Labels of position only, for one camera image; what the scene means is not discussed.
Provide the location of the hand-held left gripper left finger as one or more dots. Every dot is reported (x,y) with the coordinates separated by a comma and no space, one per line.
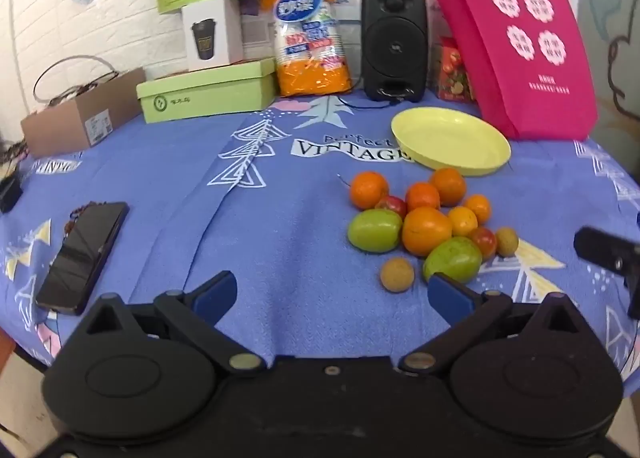
(215,295)

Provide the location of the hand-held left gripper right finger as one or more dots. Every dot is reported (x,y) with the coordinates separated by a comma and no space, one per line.
(450,298)

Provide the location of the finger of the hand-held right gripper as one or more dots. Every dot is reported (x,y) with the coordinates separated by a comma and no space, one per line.
(602,248)

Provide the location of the oval green fruit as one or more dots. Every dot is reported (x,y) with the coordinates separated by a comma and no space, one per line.
(452,259)

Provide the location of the brown longan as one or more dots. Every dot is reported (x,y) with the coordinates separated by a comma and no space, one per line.
(506,241)
(397,275)

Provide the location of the red and orange cherry tomato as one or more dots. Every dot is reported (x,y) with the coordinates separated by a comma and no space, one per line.
(484,241)

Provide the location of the large orange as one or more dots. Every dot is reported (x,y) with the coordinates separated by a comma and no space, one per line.
(426,230)

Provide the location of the small orange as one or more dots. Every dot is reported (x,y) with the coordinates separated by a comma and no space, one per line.
(479,207)
(462,220)

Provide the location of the round green fruit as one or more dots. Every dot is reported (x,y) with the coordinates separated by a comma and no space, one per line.
(375,230)

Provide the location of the yellow plate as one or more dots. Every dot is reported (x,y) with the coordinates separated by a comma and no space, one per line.
(450,141)

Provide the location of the blue printed tablecloth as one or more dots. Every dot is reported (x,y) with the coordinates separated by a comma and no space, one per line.
(300,238)

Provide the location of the black smartphone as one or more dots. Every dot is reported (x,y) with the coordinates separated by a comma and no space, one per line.
(82,258)

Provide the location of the green shoe box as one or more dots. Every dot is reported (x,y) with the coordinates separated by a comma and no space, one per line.
(205,91)

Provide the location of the pink tote bag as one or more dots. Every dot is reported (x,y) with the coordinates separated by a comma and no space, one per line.
(520,48)

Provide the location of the brown cardboard box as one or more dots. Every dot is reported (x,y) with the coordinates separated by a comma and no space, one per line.
(75,118)

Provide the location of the red cracker box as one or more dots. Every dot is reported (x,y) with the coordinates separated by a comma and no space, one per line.
(452,71)

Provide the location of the white coffee cup box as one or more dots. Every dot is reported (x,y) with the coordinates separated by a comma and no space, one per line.
(212,36)

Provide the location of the black speaker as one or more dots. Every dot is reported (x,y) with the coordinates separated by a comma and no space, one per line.
(394,43)

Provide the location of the pack of paper cups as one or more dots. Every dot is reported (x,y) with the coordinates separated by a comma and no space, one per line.
(310,38)

